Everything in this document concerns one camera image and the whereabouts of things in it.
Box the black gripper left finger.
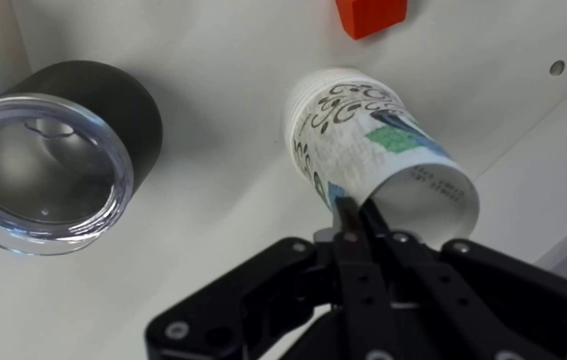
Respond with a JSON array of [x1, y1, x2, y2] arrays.
[[143, 197, 395, 360]]

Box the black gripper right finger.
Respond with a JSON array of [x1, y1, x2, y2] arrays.
[[359, 201, 567, 360]]

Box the patterned paper cup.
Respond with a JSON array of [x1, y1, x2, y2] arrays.
[[283, 67, 479, 244]]

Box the black tumbler with clear lid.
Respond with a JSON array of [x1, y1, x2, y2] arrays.
[[0, 59, 163, 255]]

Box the red cube block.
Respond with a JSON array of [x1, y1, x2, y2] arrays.
[[335, 0, 407, 40]]

